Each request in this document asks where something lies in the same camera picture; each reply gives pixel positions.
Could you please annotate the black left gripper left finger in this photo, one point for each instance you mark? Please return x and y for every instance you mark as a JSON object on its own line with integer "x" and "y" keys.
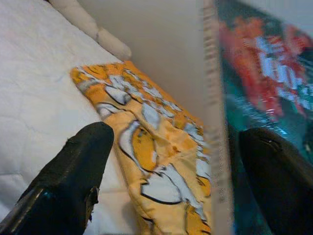
{"x": 68, "y": 183}

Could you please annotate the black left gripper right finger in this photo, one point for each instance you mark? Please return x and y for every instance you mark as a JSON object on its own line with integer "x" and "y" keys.
{"x": 281, "y": 186}

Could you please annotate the orange white patterned quilt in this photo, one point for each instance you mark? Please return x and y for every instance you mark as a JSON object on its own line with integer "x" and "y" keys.
{"x": 159, "y": 137}

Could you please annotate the teal red snack bag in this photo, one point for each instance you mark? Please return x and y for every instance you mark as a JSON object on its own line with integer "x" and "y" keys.
{"x": 256, "y": 61}

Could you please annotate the white bed mattress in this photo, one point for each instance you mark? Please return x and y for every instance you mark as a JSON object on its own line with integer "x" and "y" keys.
{"x": 36, "y": 73}

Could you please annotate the white bolster roll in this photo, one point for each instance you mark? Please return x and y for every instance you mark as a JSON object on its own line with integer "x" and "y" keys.
{"x": 80, "y": 19}

